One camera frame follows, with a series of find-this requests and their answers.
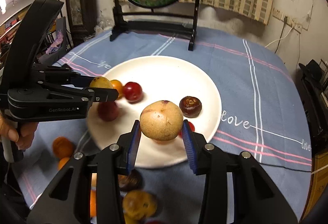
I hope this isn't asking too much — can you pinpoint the red plum under gripper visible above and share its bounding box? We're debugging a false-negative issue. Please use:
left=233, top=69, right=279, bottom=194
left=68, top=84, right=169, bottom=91
left=97, top=101, right=119, bottom=122

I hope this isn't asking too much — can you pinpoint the yellow-brown small fruit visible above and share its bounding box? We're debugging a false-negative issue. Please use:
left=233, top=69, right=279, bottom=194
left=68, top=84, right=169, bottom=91
left=89, top=77, right=114, bottom=89

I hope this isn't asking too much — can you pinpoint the tan round fruit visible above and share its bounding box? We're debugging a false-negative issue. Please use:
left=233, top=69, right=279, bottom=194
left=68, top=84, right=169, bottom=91
left=140, top=100, right=183, bottom=141

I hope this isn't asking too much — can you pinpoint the blue striped tablecloth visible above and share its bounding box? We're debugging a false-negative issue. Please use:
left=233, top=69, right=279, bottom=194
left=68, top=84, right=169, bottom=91
left=12, top=28, right=312, bottom=217

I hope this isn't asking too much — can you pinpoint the white power cable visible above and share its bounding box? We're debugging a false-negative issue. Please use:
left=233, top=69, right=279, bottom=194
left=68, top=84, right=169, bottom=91
left=264, top=17, right=294, bottom=54

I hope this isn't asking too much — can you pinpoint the dark brown chestnut fruit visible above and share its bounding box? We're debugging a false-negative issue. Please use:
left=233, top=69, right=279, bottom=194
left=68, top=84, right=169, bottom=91
left=179, top=96, right=202, bottom=118

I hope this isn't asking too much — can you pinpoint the small orange tomato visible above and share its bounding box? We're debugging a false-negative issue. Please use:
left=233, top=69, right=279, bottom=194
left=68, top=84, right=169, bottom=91
left=110, top=79, right=124, bottom=99

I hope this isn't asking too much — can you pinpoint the small orange fruit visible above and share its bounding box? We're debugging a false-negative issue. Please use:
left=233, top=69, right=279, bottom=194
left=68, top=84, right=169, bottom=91
left=58, top=157, right=70, bottom=170

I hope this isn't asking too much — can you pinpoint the small red cherry tomato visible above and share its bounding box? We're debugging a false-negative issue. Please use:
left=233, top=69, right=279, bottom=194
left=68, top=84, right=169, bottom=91
left=179, top=121, right=195, bottom=138

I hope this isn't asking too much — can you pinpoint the person's left hand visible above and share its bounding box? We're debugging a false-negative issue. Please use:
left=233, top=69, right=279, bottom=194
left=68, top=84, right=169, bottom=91
left=0, top=114, right=38, bottom=150

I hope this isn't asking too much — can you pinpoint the white round plate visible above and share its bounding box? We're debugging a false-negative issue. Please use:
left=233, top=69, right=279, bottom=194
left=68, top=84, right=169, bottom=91
left=86, top=56, right=222, bottom=169

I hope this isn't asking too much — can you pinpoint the brown mangosteen fruit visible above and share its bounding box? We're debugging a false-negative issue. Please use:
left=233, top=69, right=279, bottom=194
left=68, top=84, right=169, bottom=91
left=118, top=169, right=143, bottom=192

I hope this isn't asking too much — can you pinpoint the orange tangerine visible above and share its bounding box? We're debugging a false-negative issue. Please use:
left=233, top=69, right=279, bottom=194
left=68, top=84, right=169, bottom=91
left=52, top=136, right=75, bottom=160

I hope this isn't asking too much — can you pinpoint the large tan potato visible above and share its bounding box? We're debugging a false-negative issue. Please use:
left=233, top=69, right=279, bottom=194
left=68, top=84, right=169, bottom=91
left=122, top=190, right=158, bottom=221

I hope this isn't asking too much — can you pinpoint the wall power strip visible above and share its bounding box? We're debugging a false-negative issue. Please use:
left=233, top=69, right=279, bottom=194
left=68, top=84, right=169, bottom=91
left=272, top=8, right=303, bottom=33

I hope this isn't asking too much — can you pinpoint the dark red plum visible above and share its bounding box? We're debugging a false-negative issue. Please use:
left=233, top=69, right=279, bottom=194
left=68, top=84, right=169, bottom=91
left=123, top=81, right=143, bottom=103

